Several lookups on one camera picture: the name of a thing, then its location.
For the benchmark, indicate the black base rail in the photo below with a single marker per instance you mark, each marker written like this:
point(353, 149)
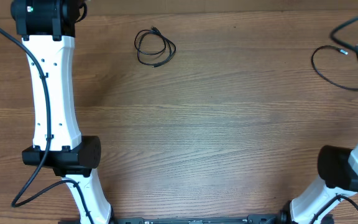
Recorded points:
point(250, 219)

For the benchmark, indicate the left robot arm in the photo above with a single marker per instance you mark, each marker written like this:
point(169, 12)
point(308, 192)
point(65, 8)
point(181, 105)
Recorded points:
point(47, 29)

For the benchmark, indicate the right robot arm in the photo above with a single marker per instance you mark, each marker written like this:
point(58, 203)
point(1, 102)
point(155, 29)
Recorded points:
point(337, 181)

